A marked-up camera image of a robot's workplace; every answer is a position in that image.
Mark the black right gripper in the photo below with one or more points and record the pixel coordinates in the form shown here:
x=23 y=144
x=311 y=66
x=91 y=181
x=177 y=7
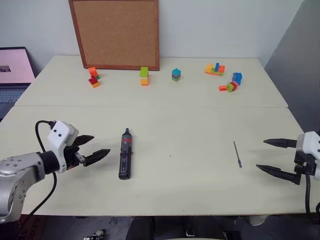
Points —
x=303 y=163

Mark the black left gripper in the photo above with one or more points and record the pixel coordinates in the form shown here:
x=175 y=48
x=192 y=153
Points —
x=72 y=156

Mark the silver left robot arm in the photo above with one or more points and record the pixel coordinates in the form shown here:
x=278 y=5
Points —
x=17 y=172

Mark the black electric screwdriver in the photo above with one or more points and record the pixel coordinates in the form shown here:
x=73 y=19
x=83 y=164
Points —
x=125 y=155

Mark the thin metal screwdriver bit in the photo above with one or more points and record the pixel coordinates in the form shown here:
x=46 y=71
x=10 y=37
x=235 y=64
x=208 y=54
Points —
x=237 y=153

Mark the red orange block stack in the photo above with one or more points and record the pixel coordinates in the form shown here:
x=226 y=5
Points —
x=94 y=82

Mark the white object under table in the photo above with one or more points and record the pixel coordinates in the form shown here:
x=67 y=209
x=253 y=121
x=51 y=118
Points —
x=256 y=220

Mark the small dark device on floor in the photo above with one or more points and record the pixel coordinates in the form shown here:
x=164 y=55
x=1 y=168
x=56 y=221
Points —
x=96 y=234

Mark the orange green red block row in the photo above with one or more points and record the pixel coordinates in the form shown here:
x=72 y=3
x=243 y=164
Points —
x=230 y=87

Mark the green white orange block stack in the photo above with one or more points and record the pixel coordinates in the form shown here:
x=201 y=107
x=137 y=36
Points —
x=144 y=76

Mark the grey leaning panel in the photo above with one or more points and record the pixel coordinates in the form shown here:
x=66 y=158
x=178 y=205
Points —
x=297 y=62

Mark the grey laptop with pink screen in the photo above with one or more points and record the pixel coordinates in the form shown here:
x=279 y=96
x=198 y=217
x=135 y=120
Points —
x=13 y=70

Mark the blue green striped block stack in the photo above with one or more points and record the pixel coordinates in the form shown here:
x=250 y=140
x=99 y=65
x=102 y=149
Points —
x=176 y=75

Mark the orange blue red block assembly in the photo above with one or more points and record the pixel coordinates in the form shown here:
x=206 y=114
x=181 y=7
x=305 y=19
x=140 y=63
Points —
x=215 y=69

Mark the wood-framed cork board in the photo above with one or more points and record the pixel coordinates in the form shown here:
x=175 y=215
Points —
x=117 y=32

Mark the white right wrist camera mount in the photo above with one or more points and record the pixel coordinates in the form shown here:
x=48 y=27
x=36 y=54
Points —
x=311 y=143

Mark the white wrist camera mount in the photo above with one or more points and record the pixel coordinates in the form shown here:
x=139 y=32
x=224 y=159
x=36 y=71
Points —
x=311 y=143
x=58 y=140

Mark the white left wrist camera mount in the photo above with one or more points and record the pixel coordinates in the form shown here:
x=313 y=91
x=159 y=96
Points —
x=58 y=140

